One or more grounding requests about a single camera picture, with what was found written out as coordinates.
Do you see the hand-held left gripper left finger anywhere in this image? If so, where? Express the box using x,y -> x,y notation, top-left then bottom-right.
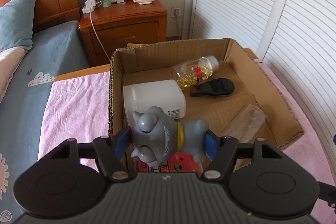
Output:
37,126 -> 132,182

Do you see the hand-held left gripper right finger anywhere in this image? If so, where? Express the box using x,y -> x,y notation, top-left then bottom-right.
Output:
201,131 -> 285,182

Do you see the pink card box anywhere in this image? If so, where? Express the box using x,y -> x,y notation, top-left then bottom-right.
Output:
136,152 -> 202,178

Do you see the grey toy figure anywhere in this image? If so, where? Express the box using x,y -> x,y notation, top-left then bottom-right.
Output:
130,105 -> 210,168

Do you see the brown cardboard box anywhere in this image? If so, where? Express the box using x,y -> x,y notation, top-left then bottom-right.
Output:
108,38 -> 304,176

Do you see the white translucent plastic box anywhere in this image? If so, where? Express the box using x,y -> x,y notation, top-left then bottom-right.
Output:
122,80 -> 187,127

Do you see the black oval case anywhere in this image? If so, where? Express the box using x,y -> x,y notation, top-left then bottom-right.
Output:
190,78 -> 235,98

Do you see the clear bottle of gold capsules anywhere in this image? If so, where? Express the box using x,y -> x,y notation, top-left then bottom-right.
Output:
169,55 -> 219,90

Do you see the pink cloth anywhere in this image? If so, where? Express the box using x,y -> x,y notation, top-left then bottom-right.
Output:
38,48 -> 336,188

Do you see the wooden nightstand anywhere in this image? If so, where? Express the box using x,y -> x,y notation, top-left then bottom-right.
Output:
78,0 -> 168,67

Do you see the blue bedsheet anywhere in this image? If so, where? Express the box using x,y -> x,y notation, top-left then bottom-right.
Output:
0,21 -> 90,224

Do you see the pink floral quilt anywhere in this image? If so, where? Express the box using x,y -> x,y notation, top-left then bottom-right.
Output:
0,48 -> 27,105

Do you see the white power strip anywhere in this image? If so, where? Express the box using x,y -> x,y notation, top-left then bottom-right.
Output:
82,0 -> 98,14

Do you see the large blue pillow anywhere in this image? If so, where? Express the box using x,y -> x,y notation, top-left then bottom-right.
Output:
0,0 -> 38,51

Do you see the white cable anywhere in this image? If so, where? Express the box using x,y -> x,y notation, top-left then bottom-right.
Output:
89,11 -> 111,64

